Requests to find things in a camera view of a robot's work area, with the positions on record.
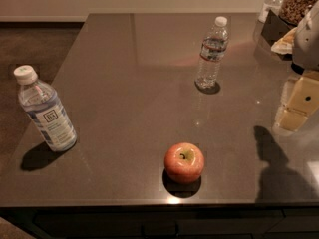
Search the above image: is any jar of granola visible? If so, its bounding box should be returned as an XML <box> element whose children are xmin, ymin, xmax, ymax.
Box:
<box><xmin>279</xmin><ymin>0</ymin><xmax>318</xmax><ymax>25</ymax></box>

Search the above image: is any clear water bottle red label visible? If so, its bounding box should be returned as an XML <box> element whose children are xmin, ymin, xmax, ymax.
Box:
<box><xmin>194</xmin><ymin>16</ymin><xmax>229</xmax><ymax>92</ymax></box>

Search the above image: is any blue labelled plastic bottle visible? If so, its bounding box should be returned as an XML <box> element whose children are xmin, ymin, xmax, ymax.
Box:
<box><xmin>14</xmin><ymin>65</ymin><xmax>77</xmax><ymax>152</ymax></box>

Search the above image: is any red apple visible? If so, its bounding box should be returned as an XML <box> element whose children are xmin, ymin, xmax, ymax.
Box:
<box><xmin>164</xmin><ymin>142</ymin><xmax>204</xmax><ymax>184</ymax></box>

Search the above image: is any yellow snack bag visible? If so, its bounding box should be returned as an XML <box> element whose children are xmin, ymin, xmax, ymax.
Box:
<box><xmin>271</xmin><ymin>28</ymin><xmax>297</xmax><ymax>55</ymax></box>

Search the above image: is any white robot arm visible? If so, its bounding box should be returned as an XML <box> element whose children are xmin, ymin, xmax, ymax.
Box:
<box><xmin>275</xmin><ymin>1</ymin><xmax>319</xmax><ymax>133</ymax></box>

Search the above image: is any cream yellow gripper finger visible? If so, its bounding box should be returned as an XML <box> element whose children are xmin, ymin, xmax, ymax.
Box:
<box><xmin>277</xmin><ymin>71</ymin><xmax>319</xmax><ymax>132</ymax></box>

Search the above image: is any clear bottle in background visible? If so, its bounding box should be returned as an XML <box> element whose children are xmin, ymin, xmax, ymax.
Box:
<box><xmin>258</xmin><ymin>0</ymin><xmax>282</xmax><ymax>23</ymax></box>

